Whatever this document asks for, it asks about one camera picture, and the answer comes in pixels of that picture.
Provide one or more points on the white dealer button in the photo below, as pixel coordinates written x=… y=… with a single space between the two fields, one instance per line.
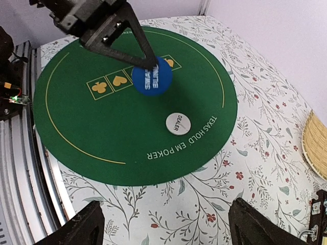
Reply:
x=178 y=124

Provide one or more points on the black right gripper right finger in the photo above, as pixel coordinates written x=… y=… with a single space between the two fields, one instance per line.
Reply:
x=248 y=226

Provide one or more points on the blue small blind button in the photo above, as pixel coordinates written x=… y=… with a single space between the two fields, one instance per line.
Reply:
x=155 y=81

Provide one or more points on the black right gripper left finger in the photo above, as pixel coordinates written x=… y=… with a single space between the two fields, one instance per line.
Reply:
x=86 y=227

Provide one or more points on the right aluminium frame post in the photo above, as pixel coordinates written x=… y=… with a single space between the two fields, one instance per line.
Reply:
x=203 y=7

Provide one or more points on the black poker chip case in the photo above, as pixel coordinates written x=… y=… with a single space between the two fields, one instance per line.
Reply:
x=316 y=233

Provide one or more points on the woven bamboo tray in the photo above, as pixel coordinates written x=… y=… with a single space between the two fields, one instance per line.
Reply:
x=313 y=143

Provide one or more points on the round green poker mat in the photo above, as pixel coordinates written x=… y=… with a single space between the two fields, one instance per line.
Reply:
x=92 y=119

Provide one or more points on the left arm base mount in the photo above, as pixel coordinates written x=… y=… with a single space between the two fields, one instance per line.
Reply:
x=12 y=74

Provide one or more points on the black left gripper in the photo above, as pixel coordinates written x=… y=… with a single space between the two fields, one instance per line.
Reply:
x=78 y=18

